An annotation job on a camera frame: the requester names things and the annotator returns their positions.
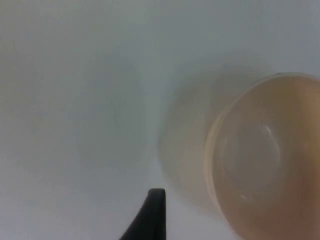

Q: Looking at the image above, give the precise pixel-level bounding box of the pale wooden bowl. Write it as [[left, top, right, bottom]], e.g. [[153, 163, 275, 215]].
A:
[[156, 72, 320, 240]]

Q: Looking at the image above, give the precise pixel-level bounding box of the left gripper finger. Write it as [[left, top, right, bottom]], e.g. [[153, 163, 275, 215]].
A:
[[119, 188, 168, 240]]

